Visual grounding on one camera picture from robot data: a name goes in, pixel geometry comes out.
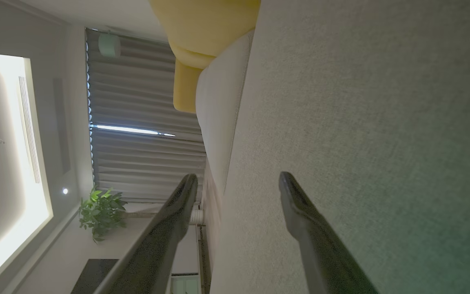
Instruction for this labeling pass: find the small yellow sofa backrest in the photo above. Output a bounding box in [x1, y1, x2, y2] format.
[173, 59, 203, 114]

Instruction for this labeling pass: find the large grey sofa chaise cushion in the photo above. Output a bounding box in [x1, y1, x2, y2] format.
[210, 0, 470, 294]

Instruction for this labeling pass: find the green potted plant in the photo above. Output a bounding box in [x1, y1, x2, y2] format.
[78, 187, 193, 243]

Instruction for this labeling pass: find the light grey cabinet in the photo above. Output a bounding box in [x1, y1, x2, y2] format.
[171, 273, 201, 294]

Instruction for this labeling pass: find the grey pleated curtain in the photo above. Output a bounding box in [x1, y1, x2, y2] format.
[85, 28, 207, 203]

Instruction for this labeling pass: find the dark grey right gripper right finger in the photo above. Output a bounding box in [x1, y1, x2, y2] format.
[279, 171, 379, 294]

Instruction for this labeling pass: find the white cylindrical ceiling device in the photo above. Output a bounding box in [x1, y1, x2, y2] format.
[98, 32, 121, 58]

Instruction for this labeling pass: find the large yellow sofa backrest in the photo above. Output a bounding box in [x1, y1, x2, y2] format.
[149, 0, 261, 69]

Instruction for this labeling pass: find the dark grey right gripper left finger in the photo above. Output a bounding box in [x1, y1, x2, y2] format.
[94, 174, 199, 294]

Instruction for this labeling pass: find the dark linear ceiling slot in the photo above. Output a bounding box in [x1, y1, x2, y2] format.
[53, 78, 71, 174]

